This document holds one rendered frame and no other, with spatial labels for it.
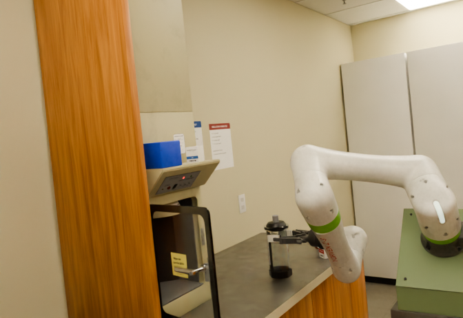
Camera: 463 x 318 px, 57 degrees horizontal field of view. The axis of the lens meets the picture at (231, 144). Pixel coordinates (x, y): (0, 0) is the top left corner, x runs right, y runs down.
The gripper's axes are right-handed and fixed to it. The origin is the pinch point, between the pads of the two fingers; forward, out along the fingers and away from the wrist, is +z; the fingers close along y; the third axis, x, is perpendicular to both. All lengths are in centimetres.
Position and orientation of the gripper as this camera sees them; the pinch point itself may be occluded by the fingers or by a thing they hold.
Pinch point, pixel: (278, 235)
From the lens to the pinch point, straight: 196.9
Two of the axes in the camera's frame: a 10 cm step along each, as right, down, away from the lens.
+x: 1.1, 9.9, 0.1
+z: -8.0, 0.8, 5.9
